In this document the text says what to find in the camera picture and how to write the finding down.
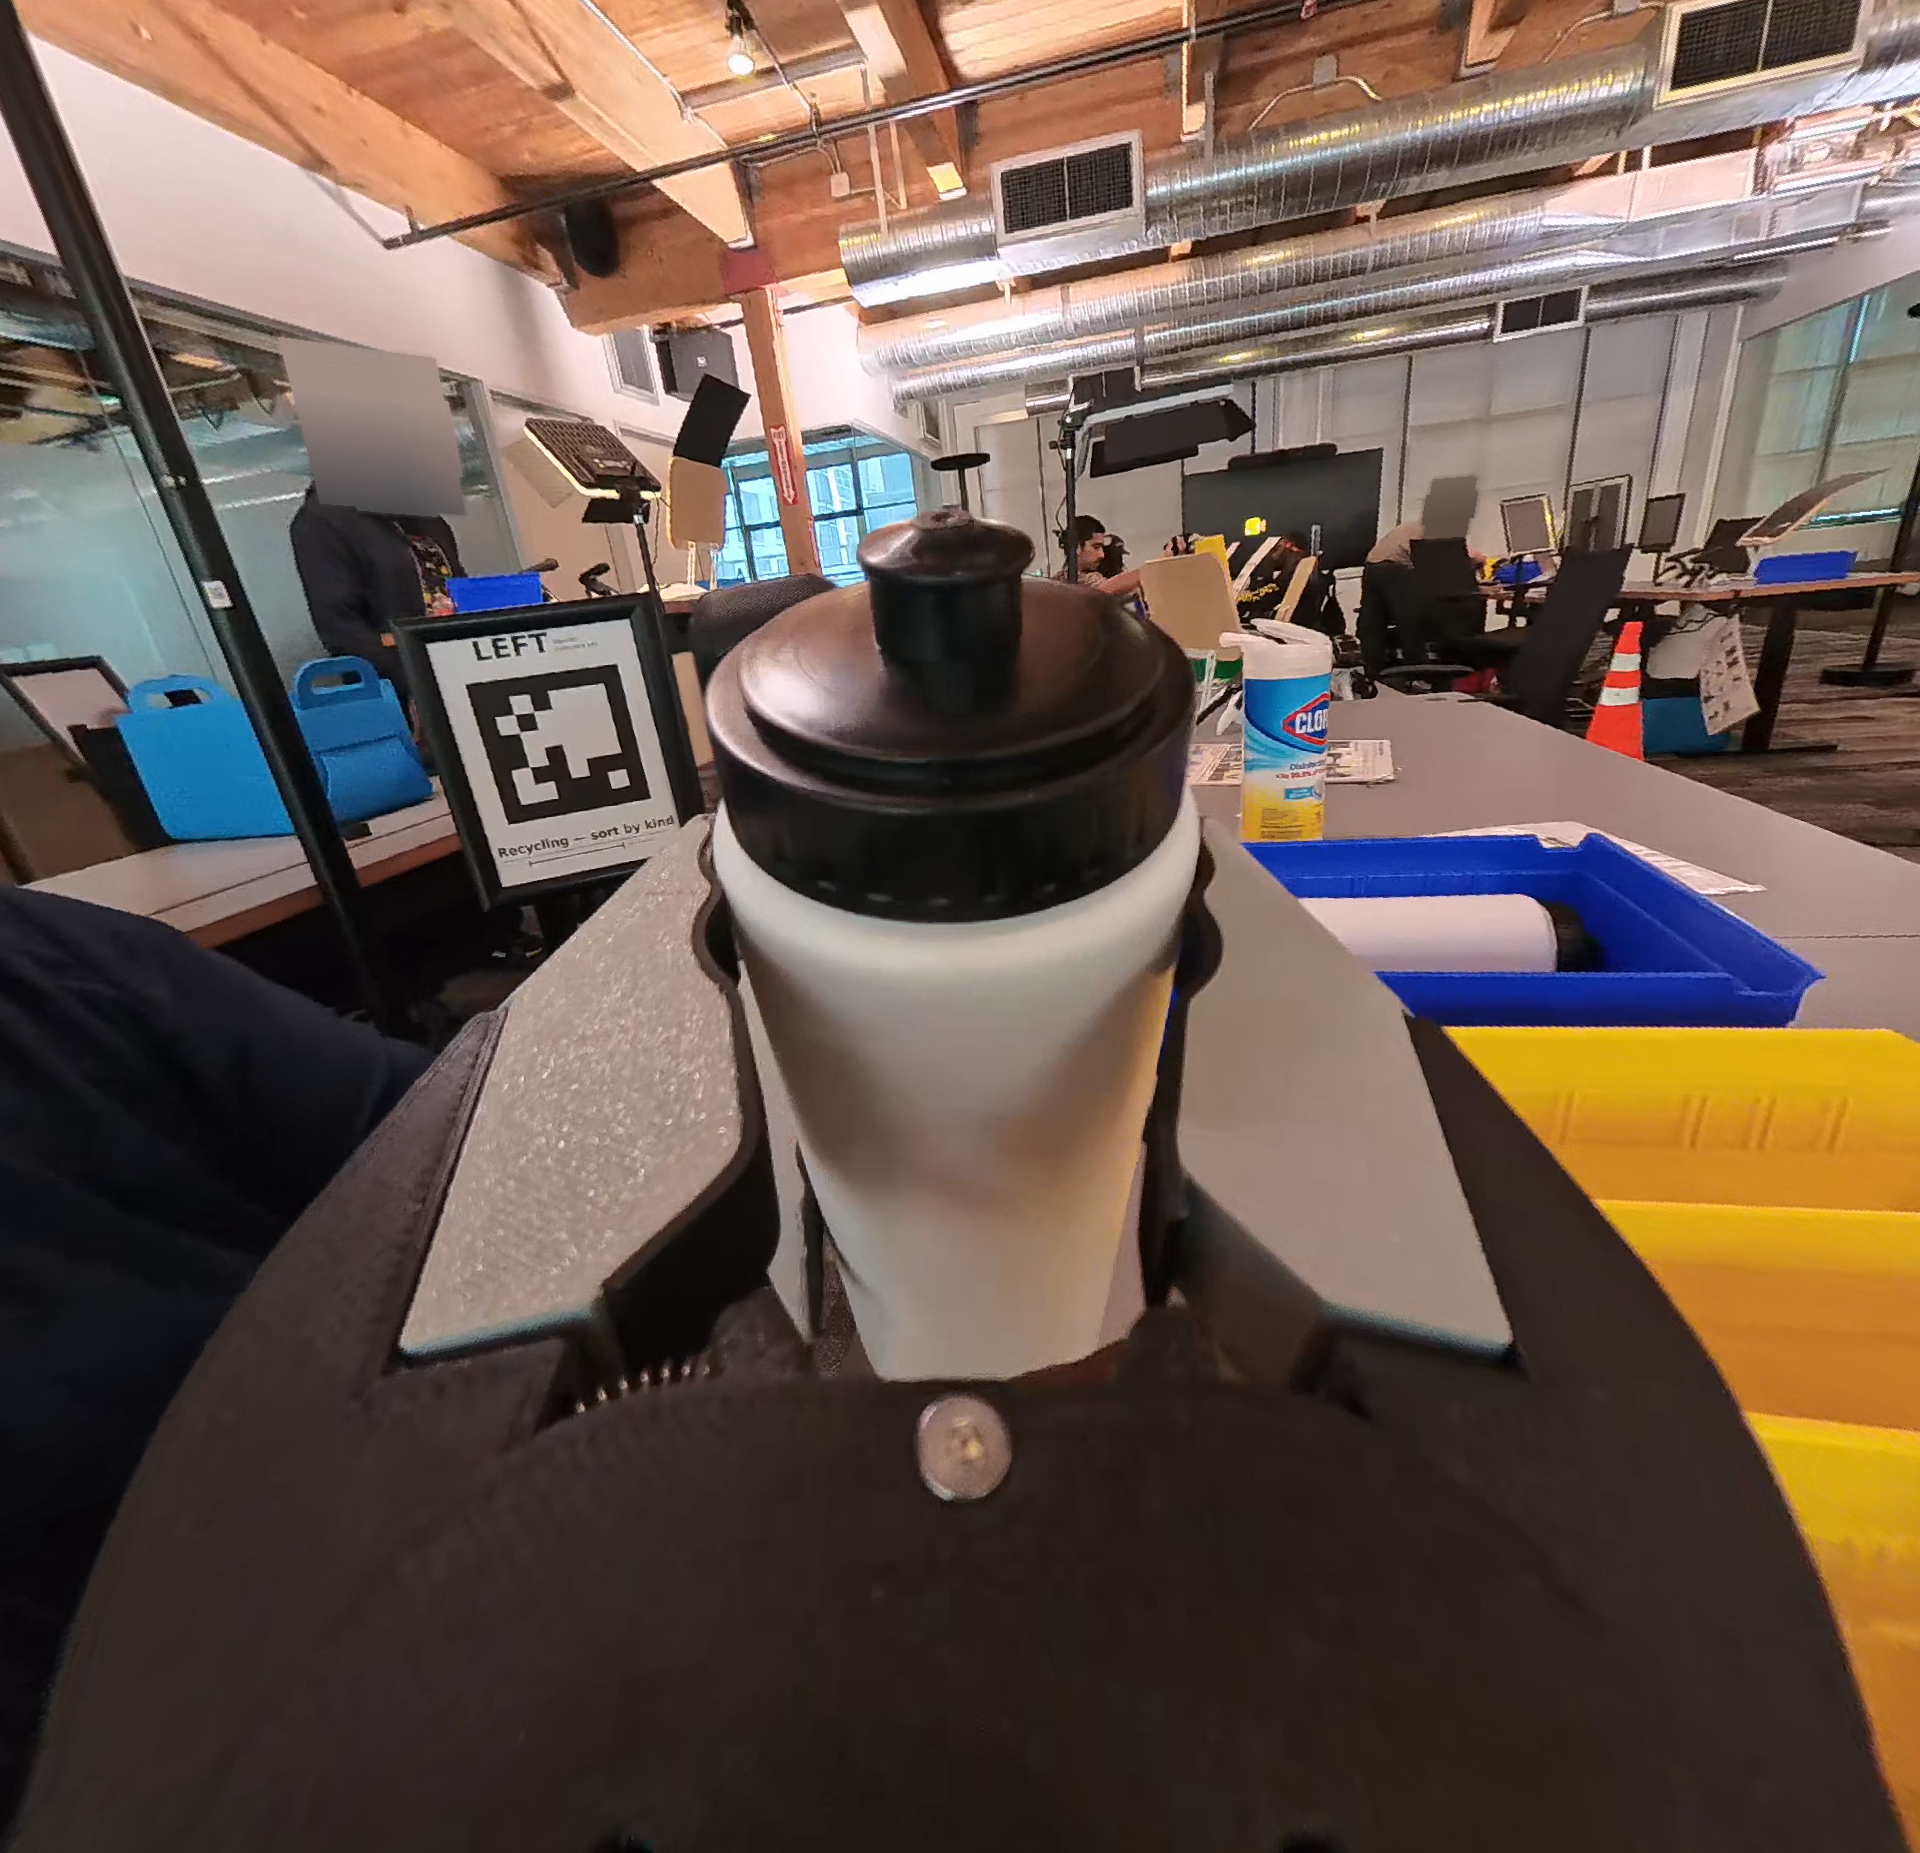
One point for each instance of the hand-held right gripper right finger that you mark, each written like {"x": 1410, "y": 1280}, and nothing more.
{"x": 1321, "y": 1119}

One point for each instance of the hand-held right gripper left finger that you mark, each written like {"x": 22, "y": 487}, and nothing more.
{"x": 600, "y": 1103}

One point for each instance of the white bottle with black cap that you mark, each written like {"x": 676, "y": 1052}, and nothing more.
{"x": 960, "y": 1073}
{"x": 1424, "y": 933}

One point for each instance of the yellow plastic bin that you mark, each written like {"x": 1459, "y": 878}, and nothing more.
{"x": 1801, "y": 1314}
{"x": 1725, "y": 1119}
{"x": 1860, "y": 1584}

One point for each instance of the blue plastic bin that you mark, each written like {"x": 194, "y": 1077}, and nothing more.
{"x": 1694, "y": 924}

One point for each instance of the person's left forearm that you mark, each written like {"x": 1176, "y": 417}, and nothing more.
{"x": 165, "y": 1209}

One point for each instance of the black framed marker sign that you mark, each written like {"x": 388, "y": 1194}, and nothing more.
{"x": 554, "y": 760}

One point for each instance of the printed leaflet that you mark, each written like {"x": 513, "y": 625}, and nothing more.
{"x": 1358, "y": 761}

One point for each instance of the disinfecting wipes canister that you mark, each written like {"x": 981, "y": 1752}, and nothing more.
{"x": 1286, "y": 744}

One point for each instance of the blue felt tote bag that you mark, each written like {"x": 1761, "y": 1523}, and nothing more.
{"x": 202, "y": 774}
{"x": 360, "y": 751}

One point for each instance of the wood top side desk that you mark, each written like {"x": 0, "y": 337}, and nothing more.
{"x": 224, "y": 872}

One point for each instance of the orange traffic cone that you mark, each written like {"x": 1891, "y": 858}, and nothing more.
{"x": 1617, "y": 706}

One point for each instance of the beige chair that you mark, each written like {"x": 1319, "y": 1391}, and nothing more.
{"x": 1193, "y": 601}

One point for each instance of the black office chair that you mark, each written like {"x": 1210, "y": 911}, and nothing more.
{"x": 1569, "y": 631}

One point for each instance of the large black screen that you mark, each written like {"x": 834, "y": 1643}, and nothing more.
{"x": 1291, "y": 511}

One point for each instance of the black studio light panel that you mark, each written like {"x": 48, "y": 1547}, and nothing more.
{"x": 592, "y": 458}

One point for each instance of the black and white reflector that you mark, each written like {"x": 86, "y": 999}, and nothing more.
{"x": 703, "y": 458}

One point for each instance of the distant office desk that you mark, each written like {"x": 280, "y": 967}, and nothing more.
{"x": 1770, "y": 589}

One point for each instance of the wooden support column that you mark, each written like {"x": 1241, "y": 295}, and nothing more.
{"x": 781, "y": 429}

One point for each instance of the black softbox light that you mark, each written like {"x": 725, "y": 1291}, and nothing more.
{"x": 1163, "y": 436}

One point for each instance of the small distant blue bin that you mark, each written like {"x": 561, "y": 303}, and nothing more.
{"x": 1805, "y": 567}

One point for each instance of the black stand pole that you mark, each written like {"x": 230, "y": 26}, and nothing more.
{"x": 165, "y": 429}

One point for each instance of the black floor lamp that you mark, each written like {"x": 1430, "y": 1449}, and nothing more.
{"x": 1902, "y": 533}

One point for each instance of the black wall speaker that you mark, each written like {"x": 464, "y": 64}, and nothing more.
{"x": 698, "y": 360}

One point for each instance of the silver ventilation duct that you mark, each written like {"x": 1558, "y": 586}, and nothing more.
{"x": 1351, "y": 181}

